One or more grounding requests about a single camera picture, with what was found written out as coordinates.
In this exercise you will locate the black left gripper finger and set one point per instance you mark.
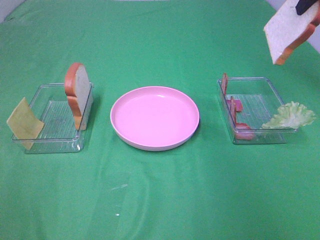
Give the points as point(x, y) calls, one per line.
point(303, 5)

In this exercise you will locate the bread slice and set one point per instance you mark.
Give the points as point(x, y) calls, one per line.
point(288, 29)
point(77, 88)

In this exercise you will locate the bacon strip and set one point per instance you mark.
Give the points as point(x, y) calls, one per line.
point(240, 127)
point(224, 85)

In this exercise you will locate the green lettuce leaf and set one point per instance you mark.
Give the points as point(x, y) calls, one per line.
point(292, 115)

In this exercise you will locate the right clear plastic tray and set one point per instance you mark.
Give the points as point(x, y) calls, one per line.
point(260, 101)

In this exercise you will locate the clear plastic tray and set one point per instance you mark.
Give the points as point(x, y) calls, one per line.
point(260, 101)
point(59, 134)

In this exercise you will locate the pink round plate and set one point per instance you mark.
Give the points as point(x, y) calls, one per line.
point(155, 118)

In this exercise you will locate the green tablecloth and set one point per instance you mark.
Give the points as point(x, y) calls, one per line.
point(206, 189)

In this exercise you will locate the left clear plastic tray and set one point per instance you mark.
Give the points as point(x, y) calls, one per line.
point(59, 134)

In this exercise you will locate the yellow cheese slice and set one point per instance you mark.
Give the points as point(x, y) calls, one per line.
point(24, 125)

